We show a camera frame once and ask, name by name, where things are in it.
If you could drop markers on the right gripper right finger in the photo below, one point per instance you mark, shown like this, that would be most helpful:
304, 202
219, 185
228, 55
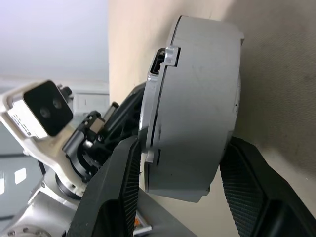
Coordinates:
259, 197

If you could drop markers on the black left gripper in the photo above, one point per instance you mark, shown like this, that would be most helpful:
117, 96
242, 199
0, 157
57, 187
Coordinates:
86, 148

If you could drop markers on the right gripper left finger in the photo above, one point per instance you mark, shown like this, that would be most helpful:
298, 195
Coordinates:
106, 197

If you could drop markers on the grey motor end cover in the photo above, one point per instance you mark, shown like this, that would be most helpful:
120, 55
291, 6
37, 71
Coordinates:
149, 103

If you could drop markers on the grey motor stator housing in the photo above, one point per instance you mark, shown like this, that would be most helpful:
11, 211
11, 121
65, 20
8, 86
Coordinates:
197, 111

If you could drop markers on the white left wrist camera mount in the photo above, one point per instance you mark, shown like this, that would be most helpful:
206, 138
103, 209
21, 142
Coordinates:
14, 116

